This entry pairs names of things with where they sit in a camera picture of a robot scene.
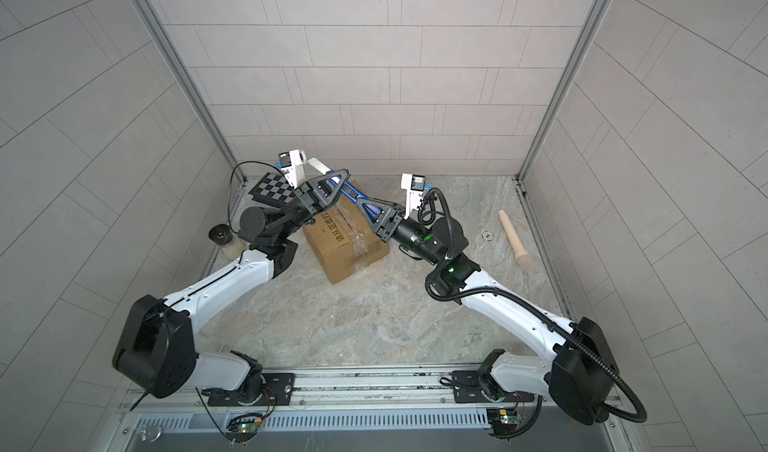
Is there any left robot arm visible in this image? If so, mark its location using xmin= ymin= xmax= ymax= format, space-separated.
xmin=112 ymin=169 xmax=349 ymax=405

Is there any black white chessboard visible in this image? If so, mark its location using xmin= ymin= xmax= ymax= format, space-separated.
xmin=248 ymin=173 xmax=296 ymax=209

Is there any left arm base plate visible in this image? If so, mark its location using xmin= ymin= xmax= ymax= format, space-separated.
xmin=201 ymin=373 xmax=296 ymax=407

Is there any blue utility knife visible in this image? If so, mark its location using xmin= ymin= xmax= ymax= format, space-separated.
xmin=307 ymin=158 xmax=381 ymax=221

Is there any green circuit board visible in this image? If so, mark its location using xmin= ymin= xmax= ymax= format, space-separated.
xmin=486 ymin=408 xmax=521 ymax=439
xmin=226 ymin=412 xmax=266 ymax=444

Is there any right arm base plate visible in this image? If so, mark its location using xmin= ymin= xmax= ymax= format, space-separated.
xmin=439 ymin=370 xmax=536 ymax=404

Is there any left corner aluminium post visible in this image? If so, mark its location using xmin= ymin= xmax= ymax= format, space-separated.
xmin=129 ymin=0 xmax=245 ymax=181

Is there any corner aluminium post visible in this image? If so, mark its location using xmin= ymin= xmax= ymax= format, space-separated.
xmin=517 ymin=0 xmax=612 ymax=185
xmin=129 ymin=0 xmax=245 ymax=181

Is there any right corner aluminium post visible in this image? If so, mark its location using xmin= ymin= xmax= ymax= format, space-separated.
xmin=517 ymin=0 xmax=612 ymax=185

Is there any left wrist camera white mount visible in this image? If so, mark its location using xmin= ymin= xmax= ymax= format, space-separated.
xmin=276 ymin=150 xmax=306 ymax=189

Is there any glass jar black lid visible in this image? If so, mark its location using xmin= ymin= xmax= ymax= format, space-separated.
xmin=208 ymin=224 xmax=245 ymax=261

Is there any wooden rolling pin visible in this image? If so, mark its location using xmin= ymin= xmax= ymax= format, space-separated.
xmin=498 ymin=210 xmax=534 ymax=270

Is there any brown cardboard express box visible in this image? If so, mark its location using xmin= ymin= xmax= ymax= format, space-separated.
xmin=303 ymin=194 xmax=390 ymax=285

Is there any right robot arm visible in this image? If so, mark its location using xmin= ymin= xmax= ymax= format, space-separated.
xmin=356 ymin=198 xmax=620 ymax=425

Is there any metal ring hook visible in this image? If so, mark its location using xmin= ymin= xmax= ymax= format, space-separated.
xmin=137 ymin=424 xmax=163 ymax=443

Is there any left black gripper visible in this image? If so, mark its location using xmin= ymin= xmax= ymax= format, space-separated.
xmin=273 ymin=180 xmax=346 ymax=246

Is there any right green circuit board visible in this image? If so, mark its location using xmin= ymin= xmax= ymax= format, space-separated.
xmin=486 ymin=408 xmax=521 ymax=439

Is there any left green circuit board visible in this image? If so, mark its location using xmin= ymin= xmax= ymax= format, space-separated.
xmin=226 ymin=412 xmax=266 ymax=444

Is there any aluminium front rail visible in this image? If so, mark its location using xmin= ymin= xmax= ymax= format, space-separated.
xmin=96 ymin=364 xmax=635 ymax=451

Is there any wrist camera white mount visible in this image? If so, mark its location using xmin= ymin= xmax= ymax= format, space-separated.
xmin=276 ymin=150 xmax=306 ymax=189
xmin=401 ymin=173 xmax=427 ymax=218

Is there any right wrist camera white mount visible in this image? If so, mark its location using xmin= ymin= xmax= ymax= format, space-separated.
xmin=401 ymin=173 xmax=427 ymax=218

